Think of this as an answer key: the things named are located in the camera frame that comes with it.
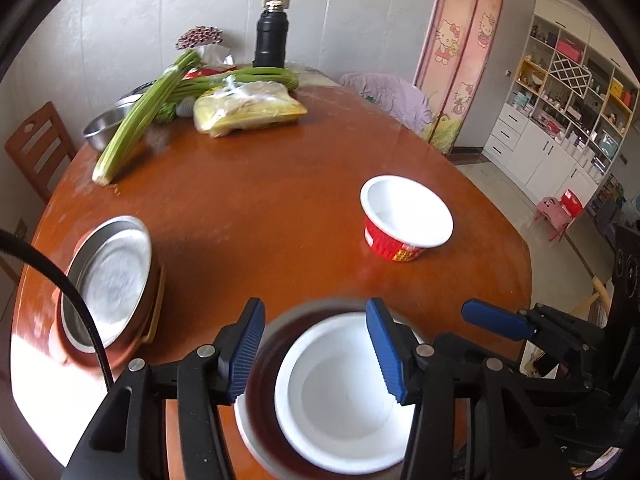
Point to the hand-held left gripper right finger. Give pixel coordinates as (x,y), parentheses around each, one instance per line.
(387,355)

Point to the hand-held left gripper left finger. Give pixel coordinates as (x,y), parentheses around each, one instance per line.
(245,355)

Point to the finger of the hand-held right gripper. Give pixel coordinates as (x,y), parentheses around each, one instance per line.
(495,317)
(560,374)

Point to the stainless steel bowl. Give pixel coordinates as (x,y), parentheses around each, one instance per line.
(262,385)

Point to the red bowl with white inside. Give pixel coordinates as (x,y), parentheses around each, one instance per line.
(405,210)
(340,400)

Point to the yellow ribbed plate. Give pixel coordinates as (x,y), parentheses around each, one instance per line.
(157,305)

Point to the orange plastic plate with ears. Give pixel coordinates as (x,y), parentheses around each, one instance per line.
(125,353)

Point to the round metal tray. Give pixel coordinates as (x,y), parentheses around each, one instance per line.
(110,280)

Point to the light wooden chair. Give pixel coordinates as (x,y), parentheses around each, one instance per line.
(597,295)

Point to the pink stool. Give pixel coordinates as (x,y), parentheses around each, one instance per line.
(549,207)

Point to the black speaker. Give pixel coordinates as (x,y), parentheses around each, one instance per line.
(627,270)

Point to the red stool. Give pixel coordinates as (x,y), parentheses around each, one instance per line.
(569,205)

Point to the white shelf cabinet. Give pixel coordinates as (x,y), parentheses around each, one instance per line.
(560,110)

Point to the yellow bag of noodles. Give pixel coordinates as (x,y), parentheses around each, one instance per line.
(245,110)

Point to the purple cloth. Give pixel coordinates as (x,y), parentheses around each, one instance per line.
(385,95)

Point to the white wrapped item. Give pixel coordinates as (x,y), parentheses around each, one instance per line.
(186,107)

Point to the celery bunch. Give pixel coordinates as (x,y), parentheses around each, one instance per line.
(135,120)

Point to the stainless steel basin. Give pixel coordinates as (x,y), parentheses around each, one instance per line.
(102,127)

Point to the pink cartoon cat curtain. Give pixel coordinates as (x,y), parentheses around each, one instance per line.
(460,50)

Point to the bundle of green beans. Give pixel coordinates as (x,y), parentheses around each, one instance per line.
(260,76)

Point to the red packet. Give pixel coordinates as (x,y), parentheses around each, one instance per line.
(220,69)

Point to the brown wooden chair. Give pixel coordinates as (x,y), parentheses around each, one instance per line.
(35,145)

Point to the black thermos bottle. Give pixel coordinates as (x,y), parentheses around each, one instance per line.
(270,40)

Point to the low wall socket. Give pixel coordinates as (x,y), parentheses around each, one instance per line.
(21,229)

